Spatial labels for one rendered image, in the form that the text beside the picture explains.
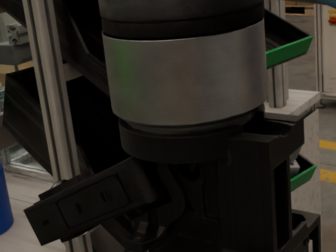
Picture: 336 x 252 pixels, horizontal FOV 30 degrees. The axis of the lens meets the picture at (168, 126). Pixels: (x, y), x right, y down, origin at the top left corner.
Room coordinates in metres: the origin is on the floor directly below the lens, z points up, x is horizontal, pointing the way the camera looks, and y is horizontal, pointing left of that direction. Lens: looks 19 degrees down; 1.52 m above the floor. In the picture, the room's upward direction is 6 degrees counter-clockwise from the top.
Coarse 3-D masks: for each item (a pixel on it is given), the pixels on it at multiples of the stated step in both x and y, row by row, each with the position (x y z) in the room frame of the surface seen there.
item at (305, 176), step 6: (300, 156) 0.72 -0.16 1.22; (300, 162) 0.72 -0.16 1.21; (306, 162) 0.71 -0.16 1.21; (300, 168) 0.72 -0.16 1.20; (306, 168) 0.71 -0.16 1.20; (312, 168) 0.70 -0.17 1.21; (300, 174) 0.68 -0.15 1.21; (306, 174) 0.69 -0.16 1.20; (312, 174) 0.71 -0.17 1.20; (294, 180) 0.67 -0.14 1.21; (300, 180) 0.69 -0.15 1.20; (306, 180) 0.70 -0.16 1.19; (294, 186) 0.68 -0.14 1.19
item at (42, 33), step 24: (24, 0) 0.56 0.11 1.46; (48, 0) 0.56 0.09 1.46; (48, 24) 0.57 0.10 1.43; (48, 48) 0.56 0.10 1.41; (48, 72) 0.55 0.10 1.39; (48, 96) 0.56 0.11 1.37; (48, 120) 0.56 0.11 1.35; (48, 144) 0.56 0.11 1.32; (72, 144) 0.57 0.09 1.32; (72, 168) 0.57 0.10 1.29; (72, 240) 0.56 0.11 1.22
